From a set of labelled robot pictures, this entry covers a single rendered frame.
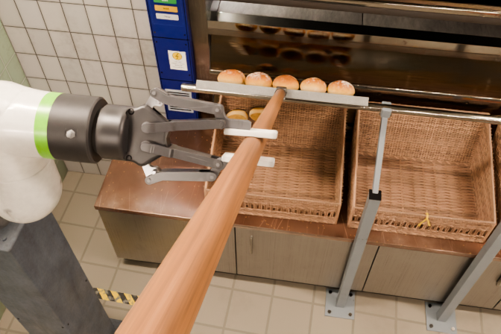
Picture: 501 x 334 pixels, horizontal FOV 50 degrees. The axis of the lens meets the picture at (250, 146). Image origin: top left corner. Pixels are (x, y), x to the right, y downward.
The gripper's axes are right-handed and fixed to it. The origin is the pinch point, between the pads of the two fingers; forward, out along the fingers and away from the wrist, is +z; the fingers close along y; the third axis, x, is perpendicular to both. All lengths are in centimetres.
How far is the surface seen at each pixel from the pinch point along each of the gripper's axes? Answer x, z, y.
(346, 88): -129, 24, -2
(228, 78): -129, -20, -1
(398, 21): -150, 43, -28
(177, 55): -153, -45, -7
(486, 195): -146, 87, 37
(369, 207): -115, 36, 39
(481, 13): -115, 63, -31
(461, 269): -149, 83, 70
